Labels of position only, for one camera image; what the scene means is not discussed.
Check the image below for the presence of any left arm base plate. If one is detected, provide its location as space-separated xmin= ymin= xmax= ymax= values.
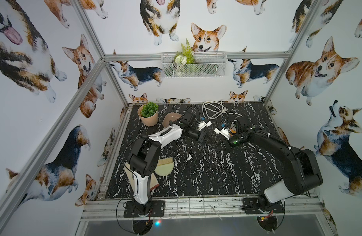
xmin=124 ymin=200 xmax=165 ymax=218

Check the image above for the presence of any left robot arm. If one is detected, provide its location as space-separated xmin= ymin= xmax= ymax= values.
xmin=127 ymin=111 xmax=212 ymax=205

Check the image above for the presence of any white power strip cord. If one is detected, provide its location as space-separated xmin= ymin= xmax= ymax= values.
xmin=202 ymin=100 xmax=244 ymax=120

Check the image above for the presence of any terracotta pot with plant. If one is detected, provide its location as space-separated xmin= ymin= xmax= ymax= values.
xmin=138 ymin=102 xmax=158 ymax=127

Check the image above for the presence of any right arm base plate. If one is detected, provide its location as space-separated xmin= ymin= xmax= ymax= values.
xmin=242 ymin=197 xmax=285 ymax=214

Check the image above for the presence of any aluminium frame post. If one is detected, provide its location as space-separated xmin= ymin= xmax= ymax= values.
xmin=263 ymin=1 xmax=323 ymax=105

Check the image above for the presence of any white wire wall basket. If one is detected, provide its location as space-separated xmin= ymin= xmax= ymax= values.
xmin=161 ymin=52 xmax=228 ymax=78

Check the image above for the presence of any artificial fern with flower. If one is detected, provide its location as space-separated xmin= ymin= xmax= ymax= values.
xmin=173 ymin=39 xmax=195 ymax=77

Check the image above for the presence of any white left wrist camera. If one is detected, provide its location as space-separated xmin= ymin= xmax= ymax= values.
xmin=198 ymin=121 xmax=212 ymax=131

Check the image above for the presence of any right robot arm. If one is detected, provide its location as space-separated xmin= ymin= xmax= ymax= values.
xmin=218 ymin=126 xmax=323 ymax=212

